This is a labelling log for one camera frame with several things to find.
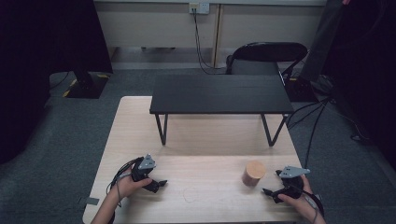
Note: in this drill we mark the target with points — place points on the person's left hand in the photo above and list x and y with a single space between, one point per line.
127 186

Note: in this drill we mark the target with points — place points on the black folding chair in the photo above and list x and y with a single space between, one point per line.
267 53

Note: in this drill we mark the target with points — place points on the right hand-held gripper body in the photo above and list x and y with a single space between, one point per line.
292 180

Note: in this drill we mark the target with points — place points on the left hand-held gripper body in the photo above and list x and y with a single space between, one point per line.
141 169

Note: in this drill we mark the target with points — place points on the person's right hand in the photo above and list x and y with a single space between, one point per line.
300 202

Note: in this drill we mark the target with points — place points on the black curtain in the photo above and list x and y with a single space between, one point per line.
37 62
367 77

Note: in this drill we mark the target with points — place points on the white wall socket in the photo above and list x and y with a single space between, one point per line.
199 8

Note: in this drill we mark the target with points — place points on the wooden cylinder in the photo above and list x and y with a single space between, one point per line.
253 174

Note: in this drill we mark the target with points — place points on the black metal rack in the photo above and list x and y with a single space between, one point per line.
218 93

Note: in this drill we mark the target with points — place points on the grey tape piece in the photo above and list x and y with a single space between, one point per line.
92 201

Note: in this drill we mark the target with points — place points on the black stand base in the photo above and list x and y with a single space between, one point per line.
300 90
88 85

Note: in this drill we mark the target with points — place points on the dark grey stand column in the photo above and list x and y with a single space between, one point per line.
323 37

